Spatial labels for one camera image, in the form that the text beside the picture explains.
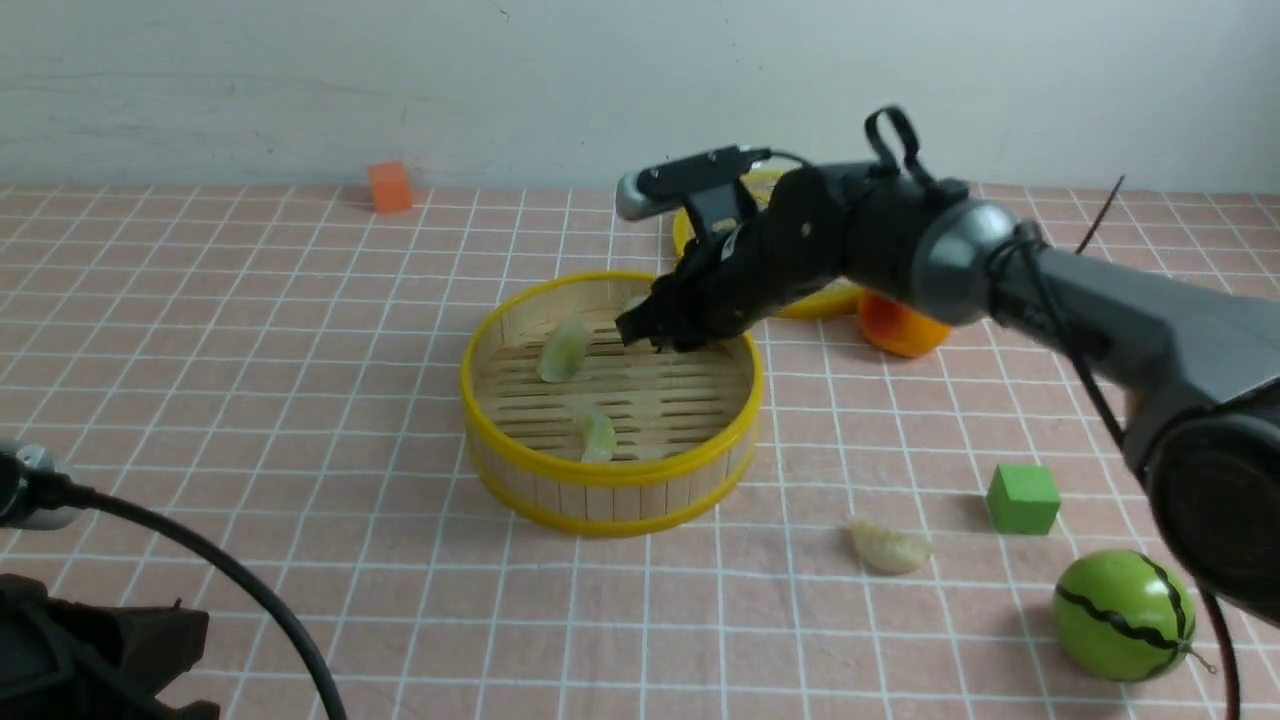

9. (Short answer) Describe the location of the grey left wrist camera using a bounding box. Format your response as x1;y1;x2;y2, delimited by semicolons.
1;438;84;530

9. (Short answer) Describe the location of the white dumpling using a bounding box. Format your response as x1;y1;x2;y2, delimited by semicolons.
621;293;649;313
847;516;934;577

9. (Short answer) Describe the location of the pink checkered tablecloth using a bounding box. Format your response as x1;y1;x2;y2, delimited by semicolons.
1;184;1225;719

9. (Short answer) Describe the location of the yellow-rimmed bamboo steamer tray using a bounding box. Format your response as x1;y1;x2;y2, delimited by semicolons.
460;272;764;537

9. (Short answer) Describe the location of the orange cube block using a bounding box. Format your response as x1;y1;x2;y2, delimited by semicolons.
366;161;415;214

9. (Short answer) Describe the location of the green dumpling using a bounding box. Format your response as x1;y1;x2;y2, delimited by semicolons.
576;405;618;464
538;316;591;384

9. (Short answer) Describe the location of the orange toy pear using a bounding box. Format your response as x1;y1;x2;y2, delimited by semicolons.
858;290;952;359

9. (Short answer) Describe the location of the green cube block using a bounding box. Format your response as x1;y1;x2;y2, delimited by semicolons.
986;462;1061;537

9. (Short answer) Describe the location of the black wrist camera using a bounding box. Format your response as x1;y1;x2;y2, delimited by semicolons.
614;145;773;240

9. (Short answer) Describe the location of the yellow-rimmed woven steamer lid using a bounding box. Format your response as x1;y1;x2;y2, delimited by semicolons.
671;170;861;320

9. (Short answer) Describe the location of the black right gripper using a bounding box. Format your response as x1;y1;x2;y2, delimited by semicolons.
614;165;869;354

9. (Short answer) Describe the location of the green toy watermelon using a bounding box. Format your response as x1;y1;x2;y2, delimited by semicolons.
1052;550;1219;683

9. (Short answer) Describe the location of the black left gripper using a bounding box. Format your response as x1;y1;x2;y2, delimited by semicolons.
1;574;221;719

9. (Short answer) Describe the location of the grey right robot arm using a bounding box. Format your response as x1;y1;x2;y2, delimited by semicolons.
614;105;1279;624

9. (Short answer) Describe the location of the black cable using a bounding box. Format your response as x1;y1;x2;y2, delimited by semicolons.
0;455;349;720

